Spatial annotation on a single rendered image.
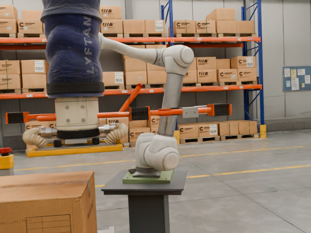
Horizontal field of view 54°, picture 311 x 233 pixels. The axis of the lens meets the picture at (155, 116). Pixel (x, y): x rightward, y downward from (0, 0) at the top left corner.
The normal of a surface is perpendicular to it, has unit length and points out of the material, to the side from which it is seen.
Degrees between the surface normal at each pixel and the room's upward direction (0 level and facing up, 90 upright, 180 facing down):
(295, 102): 90
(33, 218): 90
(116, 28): 91
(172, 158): 101
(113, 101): 90
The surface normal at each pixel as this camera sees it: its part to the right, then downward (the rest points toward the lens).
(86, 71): 0.51, -0.02
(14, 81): 0.22, 0.05
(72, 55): 0.29, -0.21
